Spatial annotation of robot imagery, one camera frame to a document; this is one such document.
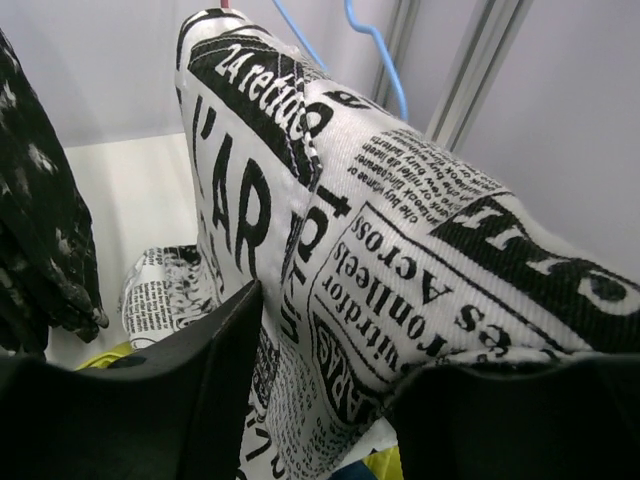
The yellow trousers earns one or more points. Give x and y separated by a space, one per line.
107 358

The blue hanger with navy trousers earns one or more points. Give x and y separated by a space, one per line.
364 42

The newsprint patterned trousers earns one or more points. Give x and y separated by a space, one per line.
378 252

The navy blue denim trousers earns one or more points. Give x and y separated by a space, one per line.
355 471

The black white patterned trousers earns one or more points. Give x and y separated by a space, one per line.
49 270

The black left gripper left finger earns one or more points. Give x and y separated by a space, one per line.
173 410

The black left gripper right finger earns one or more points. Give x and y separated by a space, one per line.
576 421

